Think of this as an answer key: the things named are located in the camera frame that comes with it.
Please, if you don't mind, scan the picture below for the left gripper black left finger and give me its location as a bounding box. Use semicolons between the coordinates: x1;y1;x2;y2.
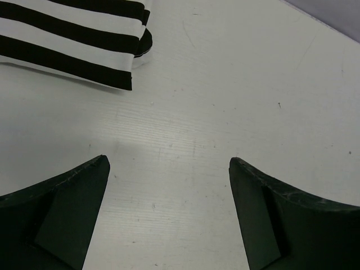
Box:
1;155;110;269

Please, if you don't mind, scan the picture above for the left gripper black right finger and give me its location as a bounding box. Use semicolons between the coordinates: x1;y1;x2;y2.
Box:
229;157;359;269

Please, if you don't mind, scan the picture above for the black white striped tank top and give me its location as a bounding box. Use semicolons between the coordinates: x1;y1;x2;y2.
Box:
1;1;152;91

